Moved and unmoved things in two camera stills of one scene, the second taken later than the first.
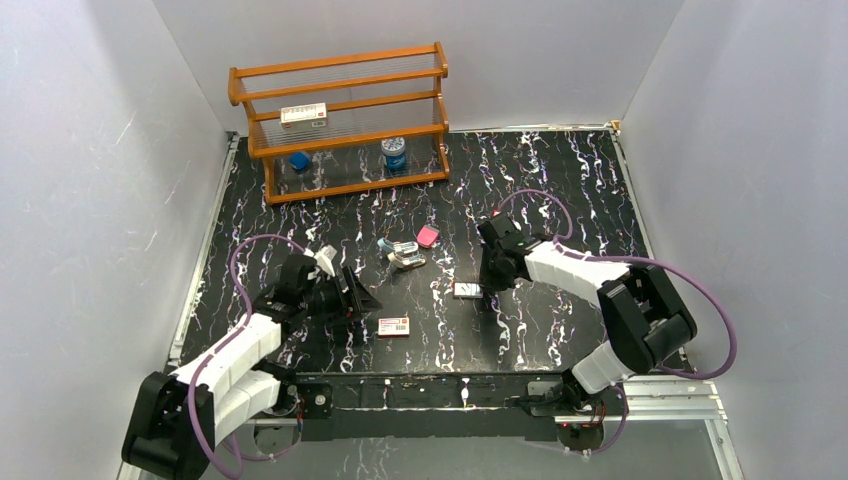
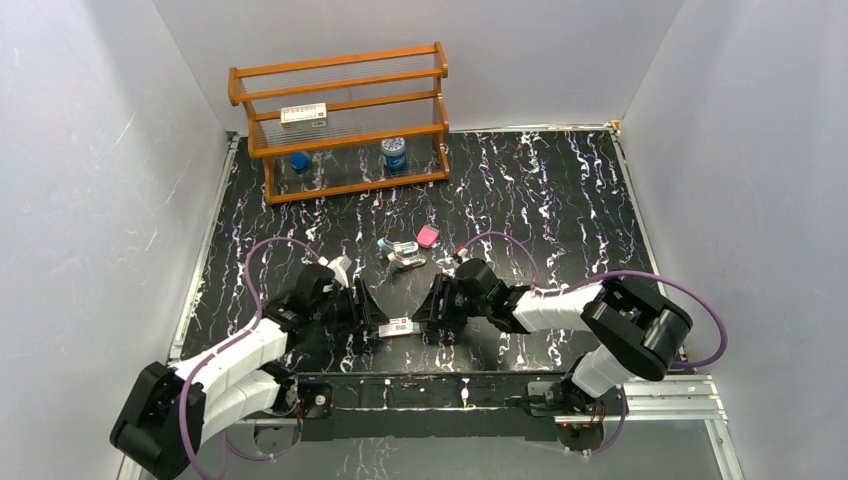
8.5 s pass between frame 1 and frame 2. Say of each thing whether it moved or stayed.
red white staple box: stayed
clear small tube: stayed
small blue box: stayed
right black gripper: moved
